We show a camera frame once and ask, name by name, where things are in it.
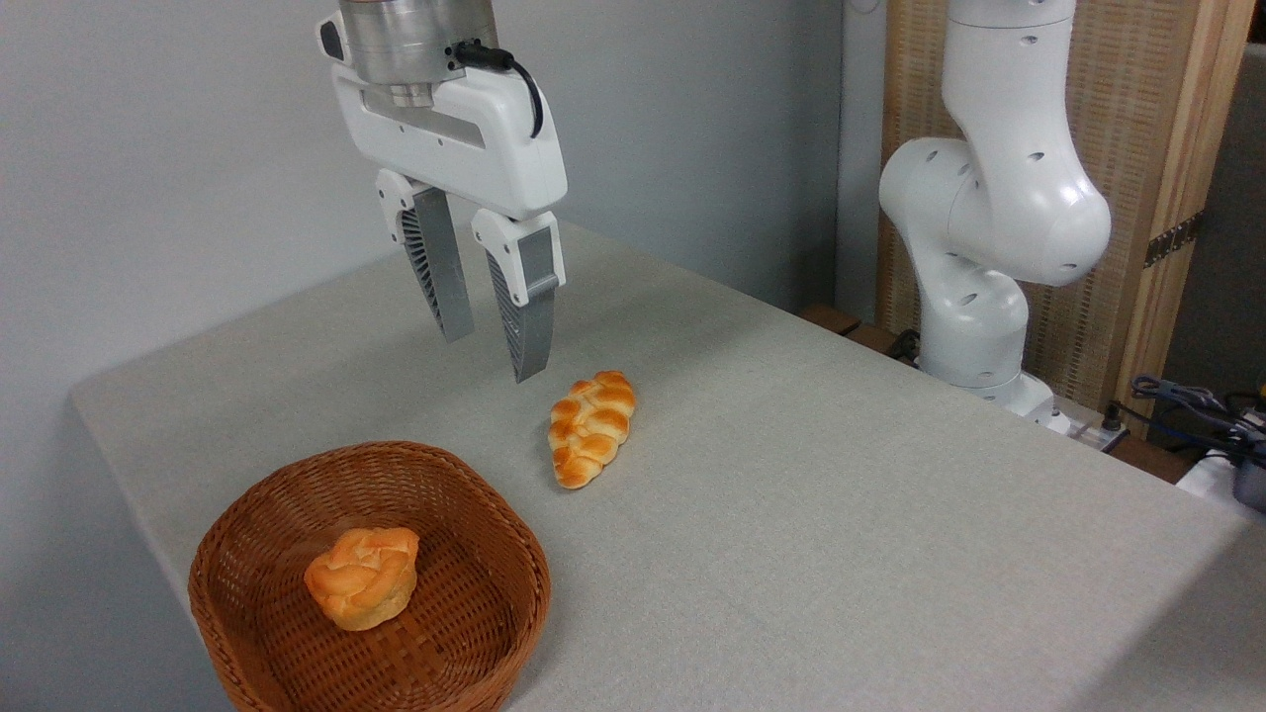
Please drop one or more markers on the long braided bread loaf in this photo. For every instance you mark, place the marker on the long braided bread loaf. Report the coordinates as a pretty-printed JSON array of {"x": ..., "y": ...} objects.
[{"x": 591, "y": 430}]

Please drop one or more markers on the grey tablecloth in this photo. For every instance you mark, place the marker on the grey tablecloth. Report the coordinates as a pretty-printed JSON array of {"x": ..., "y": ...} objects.
[{"x": 791, "y": 494}]

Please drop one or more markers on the dark grey round container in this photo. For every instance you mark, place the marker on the dark grey round container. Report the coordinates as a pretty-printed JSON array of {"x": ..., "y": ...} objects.
[{"x": 1251, "y": 485}]

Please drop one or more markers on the black metal hinge bracket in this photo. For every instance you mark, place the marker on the black metal hinge bracket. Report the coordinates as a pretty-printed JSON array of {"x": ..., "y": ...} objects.
[{"x": 1173, "y": 240}]

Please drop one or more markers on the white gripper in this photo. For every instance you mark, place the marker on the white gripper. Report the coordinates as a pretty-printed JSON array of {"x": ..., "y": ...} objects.
[{"x": 475, "y": 129}]

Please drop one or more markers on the brown wicker basket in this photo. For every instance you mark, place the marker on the brown wicker basket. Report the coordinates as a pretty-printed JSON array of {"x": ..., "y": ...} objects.
[{"x": 475, "y": 613}]

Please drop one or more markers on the round orange bread bun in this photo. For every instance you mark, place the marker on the round orange bread bun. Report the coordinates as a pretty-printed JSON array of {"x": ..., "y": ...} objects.
[{"x": 361, "y": 583}]

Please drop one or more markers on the wooden rattan screen panel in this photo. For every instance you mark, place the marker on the wooden rattan screen panel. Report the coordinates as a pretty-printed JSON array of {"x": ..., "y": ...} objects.
[{"x": 1137, "y": 119}]

